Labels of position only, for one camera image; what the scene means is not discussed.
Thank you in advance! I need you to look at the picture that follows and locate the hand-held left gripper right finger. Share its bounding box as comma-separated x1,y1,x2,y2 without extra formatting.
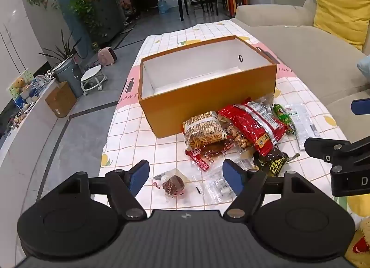
222,159,317,219

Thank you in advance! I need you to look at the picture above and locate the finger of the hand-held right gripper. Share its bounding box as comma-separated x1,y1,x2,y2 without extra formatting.
350,99,370,116
305,133,370,167

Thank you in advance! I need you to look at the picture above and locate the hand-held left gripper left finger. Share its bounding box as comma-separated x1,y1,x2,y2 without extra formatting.
56,159,150,220

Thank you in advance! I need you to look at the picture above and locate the small clear plastic packet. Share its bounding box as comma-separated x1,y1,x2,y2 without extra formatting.
192,167,234,203

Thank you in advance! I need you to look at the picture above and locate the clear white snack packet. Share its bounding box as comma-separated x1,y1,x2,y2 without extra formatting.
285,103,321,151

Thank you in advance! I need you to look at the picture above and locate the brown round snack packet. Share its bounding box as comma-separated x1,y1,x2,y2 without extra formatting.
153,170,191,197

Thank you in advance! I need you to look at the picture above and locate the clear packet of mixed nuts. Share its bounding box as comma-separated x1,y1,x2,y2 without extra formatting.
227,125,255,151

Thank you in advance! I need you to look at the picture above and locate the red label meat snack packet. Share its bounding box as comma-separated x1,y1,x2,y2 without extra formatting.
185,141,232,172

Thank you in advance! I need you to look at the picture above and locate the black and yellow snack packet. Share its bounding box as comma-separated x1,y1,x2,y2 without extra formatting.
253,145,301,177

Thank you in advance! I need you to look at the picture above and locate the green snack packet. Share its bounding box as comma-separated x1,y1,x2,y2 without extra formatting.
272,103,298,136

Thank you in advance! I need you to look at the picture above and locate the clear bag of stick snacks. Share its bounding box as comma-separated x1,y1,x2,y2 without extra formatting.
182,111,229,153

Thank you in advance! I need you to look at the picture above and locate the large red snack bag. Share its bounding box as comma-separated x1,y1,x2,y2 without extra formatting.
217,99,287,157

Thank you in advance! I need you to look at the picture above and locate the orange cardboard box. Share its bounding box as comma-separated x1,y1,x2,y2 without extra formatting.
138,35,277,139

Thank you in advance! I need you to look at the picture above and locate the lemon print checked tablecloth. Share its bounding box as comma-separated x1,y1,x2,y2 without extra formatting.
98,21,352,211

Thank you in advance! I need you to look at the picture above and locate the light blue cushion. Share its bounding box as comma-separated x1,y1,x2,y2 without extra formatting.
356,54,370,80

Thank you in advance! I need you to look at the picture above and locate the yellow plush toy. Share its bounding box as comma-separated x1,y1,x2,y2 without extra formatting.
345,196,370,268

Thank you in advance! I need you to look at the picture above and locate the beige sofa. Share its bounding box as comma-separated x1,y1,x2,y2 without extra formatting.
235,0,370,153

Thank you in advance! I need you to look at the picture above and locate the yellow cushion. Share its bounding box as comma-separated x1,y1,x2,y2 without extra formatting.
313,0,370,51

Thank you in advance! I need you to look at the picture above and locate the brown cardboard box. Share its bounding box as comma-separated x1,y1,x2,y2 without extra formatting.
45,81,78,118

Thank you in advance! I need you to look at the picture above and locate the white rolling stool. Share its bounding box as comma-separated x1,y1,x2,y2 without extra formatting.
80,65,105,96

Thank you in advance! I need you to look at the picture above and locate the white sideboard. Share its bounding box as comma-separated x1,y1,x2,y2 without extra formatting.
0,80,60,159

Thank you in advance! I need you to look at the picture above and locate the grey trash bin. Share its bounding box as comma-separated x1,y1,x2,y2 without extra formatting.
53,57,84,98

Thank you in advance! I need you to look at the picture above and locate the pink heater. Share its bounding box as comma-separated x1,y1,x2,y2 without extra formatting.
98,48,119,66

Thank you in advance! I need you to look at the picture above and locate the spiky potted plant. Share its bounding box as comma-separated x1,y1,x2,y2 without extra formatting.
39,29,87,66

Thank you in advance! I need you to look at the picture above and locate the dark cabinet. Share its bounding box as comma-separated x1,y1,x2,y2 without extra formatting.
89,0,128,43

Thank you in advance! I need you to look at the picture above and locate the large leafy green plant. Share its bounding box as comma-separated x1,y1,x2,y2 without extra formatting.
69,0,116,40

